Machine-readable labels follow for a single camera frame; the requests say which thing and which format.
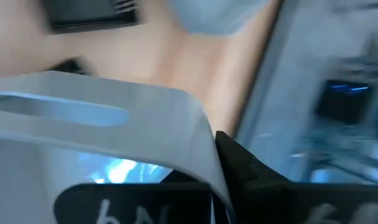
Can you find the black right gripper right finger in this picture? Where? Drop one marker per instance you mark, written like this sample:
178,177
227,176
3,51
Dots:
270,202

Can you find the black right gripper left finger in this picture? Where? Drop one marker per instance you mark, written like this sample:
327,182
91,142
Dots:
130,202

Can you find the grey plastic basket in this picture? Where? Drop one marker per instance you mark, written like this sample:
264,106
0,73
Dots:
214,15
164,124

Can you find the black plastic mesh basket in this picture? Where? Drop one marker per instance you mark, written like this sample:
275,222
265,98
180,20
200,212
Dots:
69,67
83,15

